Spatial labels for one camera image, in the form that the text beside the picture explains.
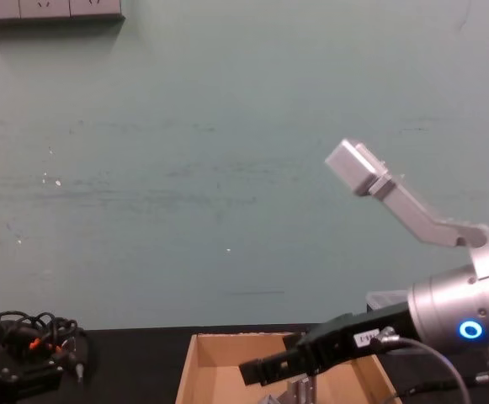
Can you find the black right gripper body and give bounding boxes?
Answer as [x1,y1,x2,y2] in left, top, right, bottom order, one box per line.
[295,306,416,376]

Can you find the small steel metal piece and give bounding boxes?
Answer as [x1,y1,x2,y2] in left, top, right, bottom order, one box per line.
[284,375,318,404]

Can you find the clear plastic case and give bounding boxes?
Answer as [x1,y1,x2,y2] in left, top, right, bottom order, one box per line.
[365,289,412,315]

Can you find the shallow brown cardboard tray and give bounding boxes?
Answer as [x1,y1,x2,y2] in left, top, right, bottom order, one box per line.
[174,331,403,404]

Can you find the black table cloth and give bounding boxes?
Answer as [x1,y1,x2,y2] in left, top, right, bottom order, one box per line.
[0,322,489,404]

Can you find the thin dark gripper cable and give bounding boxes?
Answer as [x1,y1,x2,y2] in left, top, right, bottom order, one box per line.
[372,326,471,404]

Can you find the right robot arm with camera bracket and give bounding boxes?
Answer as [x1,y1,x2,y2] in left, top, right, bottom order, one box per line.
[323,138,489,404]

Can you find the black corded tool orange parts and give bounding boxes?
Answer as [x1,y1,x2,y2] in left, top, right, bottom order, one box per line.
[0,310,92,385]

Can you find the grey wall socket panel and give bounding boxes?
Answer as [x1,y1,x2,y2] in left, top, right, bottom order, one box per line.
[0,0,126,25]

